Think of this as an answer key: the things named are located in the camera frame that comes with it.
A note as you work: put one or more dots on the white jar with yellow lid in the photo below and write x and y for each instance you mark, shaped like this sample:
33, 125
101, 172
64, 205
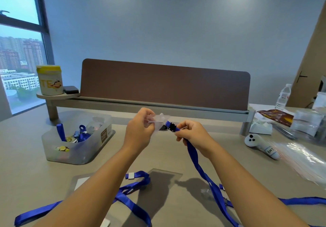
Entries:
50, 80

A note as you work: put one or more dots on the small clear plastic clip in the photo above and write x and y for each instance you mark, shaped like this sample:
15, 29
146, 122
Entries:
206, 193

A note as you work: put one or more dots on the stack of clear zip bags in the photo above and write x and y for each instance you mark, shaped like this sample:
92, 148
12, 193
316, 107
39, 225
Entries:
303, 158

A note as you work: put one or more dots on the brown desk divider panel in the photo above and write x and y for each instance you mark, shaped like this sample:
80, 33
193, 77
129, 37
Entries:
165, 85

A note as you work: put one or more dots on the white handheld controller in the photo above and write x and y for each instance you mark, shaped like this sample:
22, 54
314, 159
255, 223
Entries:
259, 145

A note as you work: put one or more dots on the person's left forearm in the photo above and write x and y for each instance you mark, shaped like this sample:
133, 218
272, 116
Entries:
91, 193

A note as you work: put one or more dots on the person's right thumb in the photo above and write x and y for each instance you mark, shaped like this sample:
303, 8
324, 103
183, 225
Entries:
184, 125

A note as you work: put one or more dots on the person's right hand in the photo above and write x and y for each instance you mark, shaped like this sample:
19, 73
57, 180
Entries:
200, 136

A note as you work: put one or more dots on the clear plastic water bottle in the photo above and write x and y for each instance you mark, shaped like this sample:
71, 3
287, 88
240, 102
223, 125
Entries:
283, 97

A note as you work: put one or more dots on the small black box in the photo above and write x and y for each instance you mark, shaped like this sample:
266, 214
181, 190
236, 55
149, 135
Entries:
71, 89

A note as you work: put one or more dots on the person's left thumb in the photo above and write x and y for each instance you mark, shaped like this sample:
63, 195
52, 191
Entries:
150, 120

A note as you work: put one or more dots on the grey desk shelf riser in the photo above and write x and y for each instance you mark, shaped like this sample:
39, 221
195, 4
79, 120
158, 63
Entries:
142, 105

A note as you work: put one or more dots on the person's right forearm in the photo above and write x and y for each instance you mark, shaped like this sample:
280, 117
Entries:
252, 196

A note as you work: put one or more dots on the dark window frame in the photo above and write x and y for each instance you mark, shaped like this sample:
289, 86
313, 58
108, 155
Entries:
38, 25

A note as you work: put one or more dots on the dark red snack packet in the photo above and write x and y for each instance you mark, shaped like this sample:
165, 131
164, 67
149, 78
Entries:
277, 116

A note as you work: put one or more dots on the translucent plastic storage bin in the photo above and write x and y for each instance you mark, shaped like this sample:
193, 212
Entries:
99, 142

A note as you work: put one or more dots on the large clear plastic sheet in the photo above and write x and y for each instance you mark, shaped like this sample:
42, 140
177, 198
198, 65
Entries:
160, 183

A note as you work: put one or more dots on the white charging dock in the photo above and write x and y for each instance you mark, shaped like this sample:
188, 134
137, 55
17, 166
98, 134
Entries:
261, 127

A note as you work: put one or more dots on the clear plastic badge sleeve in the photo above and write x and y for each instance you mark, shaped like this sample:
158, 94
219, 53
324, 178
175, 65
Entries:
160, 119

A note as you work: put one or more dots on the person's left hand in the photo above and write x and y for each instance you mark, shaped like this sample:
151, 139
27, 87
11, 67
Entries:
136, 134

